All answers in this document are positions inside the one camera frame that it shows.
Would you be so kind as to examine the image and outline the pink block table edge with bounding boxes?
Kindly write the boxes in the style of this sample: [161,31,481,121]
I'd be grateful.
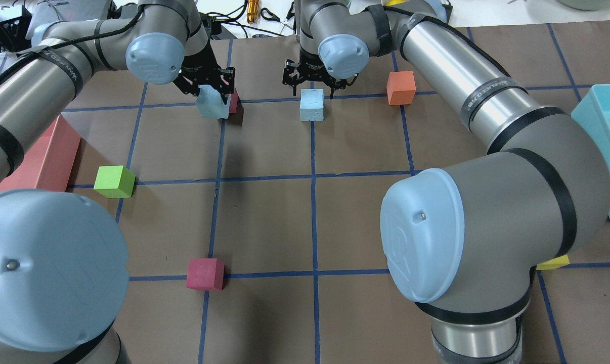
[229,89,239,114]

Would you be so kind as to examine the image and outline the pink block near base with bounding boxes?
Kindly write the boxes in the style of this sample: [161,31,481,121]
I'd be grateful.
[186,258,226,292]

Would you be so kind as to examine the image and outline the light blue block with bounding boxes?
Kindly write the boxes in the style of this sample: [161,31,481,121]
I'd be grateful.
[196,85,230,119]
[299,89,324,121]

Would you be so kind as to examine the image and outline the gold cylinder tool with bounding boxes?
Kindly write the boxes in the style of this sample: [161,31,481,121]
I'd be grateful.
[246,0,259,24]

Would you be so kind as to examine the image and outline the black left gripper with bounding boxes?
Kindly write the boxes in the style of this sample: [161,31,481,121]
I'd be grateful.
[173,48,234,97]

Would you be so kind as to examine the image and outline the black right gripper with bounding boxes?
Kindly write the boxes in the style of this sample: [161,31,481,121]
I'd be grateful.
[282,59,359,99]

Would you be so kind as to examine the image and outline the yellow block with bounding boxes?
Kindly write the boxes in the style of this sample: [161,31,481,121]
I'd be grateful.
[536,254,571,271]

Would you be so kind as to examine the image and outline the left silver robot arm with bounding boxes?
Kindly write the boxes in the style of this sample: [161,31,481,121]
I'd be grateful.
[0,1,234,363]

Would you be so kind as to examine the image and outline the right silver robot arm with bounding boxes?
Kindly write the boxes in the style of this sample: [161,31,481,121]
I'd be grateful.
[283,1,610,363]

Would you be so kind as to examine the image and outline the orange block table edge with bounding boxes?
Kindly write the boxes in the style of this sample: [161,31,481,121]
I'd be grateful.
[386,71,417,106]

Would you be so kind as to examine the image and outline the green block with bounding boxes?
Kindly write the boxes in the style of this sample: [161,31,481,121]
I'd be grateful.
[93,165,137,199]

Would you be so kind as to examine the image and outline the pink plastic tray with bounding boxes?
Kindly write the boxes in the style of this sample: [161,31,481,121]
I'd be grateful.
[0,115,81,193]

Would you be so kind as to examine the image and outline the scissors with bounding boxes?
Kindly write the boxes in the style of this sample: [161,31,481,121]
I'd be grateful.
[259,7,295,24]

